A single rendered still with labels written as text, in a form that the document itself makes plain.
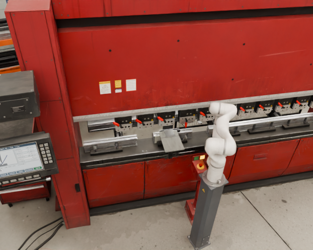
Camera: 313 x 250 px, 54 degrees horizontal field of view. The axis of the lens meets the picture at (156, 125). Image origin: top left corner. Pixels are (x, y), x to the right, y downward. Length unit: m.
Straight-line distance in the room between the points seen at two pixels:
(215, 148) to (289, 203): 1.89
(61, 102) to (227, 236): 2.20
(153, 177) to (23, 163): 1.43
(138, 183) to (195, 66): 1.36
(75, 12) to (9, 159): 1.06
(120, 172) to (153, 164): 0.33
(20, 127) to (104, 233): 1.37
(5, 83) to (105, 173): 1.41
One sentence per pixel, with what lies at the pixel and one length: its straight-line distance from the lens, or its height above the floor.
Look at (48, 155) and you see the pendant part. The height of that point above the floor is 1.44.
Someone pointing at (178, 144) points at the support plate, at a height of 1.00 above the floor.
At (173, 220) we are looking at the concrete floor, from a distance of 3.53.
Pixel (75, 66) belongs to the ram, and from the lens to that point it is 2.41.
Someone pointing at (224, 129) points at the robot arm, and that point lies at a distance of 2.41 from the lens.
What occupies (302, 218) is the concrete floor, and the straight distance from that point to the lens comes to 3.95.
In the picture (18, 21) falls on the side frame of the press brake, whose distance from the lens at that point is 2.07.
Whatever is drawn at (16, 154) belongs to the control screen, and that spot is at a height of 1.50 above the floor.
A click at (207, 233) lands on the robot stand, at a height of 0.25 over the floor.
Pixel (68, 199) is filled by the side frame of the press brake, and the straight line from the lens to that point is 3.13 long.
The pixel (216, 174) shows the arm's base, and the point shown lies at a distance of 2.51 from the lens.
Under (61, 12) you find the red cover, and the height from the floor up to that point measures 2.21.
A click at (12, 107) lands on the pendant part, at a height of 1.86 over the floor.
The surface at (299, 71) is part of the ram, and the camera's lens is 3.16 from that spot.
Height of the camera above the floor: 2.97
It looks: 40 degrees down
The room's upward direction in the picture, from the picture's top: 3 degrees clockwise
